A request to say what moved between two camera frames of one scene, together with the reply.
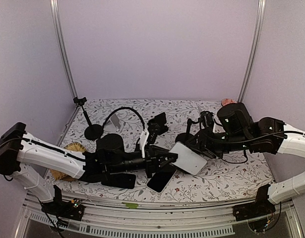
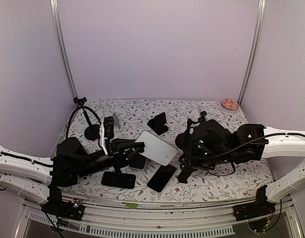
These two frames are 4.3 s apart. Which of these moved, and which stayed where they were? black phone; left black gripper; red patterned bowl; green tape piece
Moved: left black gripper
Stayed: red patterned bowl; green tape piece; black phone
